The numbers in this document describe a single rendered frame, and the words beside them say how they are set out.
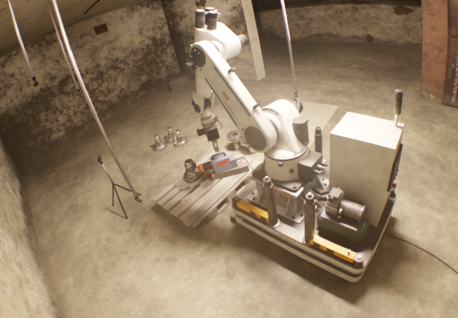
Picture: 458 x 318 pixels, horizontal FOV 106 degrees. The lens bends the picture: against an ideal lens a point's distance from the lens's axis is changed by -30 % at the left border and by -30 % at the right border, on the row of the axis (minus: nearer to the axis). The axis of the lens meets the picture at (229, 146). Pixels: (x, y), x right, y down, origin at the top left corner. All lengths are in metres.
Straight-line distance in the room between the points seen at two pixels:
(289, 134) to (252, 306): 1.41
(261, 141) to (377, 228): 1.18
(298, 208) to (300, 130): 0.67
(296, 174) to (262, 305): 1.11
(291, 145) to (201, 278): 1.41
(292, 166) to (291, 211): 0.42
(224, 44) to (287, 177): 1.19
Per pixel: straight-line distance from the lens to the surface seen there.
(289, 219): 2.13
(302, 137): 1.96
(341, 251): 1.88
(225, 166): 2.92
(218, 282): 2.28
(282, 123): 1.94
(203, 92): 2.41
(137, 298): 2.51
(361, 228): 1.86
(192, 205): 2.81
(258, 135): 1.84
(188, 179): 3.08
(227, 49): 2.06
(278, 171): 2.01
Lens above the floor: 1.96
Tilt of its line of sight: 31 degrees down
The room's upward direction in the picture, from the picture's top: 14 degrees counter-clockwise
